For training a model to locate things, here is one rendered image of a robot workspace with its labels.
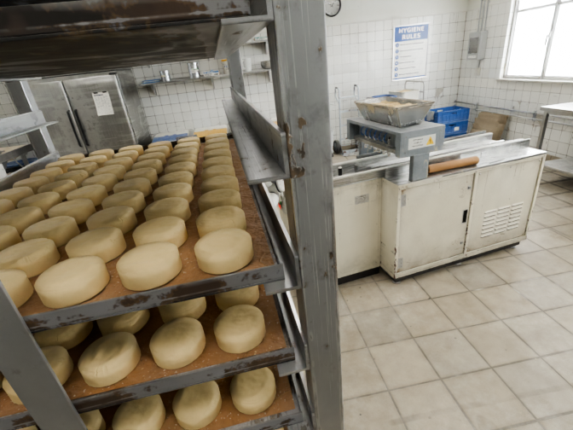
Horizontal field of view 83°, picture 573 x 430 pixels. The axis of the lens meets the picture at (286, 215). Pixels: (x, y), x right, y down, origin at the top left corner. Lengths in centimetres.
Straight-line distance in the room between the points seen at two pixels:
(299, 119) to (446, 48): 694
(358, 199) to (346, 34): 434
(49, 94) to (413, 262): 498
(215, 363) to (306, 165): 21
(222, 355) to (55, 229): 22
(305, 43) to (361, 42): 621
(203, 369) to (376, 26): 638
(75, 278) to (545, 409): 214
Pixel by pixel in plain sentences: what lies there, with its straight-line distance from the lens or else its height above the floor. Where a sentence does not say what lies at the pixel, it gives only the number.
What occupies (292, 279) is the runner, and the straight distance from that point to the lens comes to 26.
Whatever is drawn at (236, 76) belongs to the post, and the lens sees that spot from 81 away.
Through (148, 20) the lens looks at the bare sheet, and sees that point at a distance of 22.
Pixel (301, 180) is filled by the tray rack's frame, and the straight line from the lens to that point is 22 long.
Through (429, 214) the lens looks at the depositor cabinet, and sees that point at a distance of 253.
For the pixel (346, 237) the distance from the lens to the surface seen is 245.
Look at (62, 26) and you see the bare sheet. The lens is 23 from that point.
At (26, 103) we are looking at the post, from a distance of 90.
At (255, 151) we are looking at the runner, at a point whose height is 158.
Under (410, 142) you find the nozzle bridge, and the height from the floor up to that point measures 111.
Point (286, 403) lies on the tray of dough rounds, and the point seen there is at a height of 131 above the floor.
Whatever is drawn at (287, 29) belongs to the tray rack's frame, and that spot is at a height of 166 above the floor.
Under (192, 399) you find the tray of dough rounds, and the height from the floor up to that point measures 133.
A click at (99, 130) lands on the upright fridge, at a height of 104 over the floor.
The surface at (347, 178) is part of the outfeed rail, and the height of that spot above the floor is 88.
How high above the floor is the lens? 165
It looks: 25 degrees down
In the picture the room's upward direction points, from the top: 7 degrees counter-clockwise
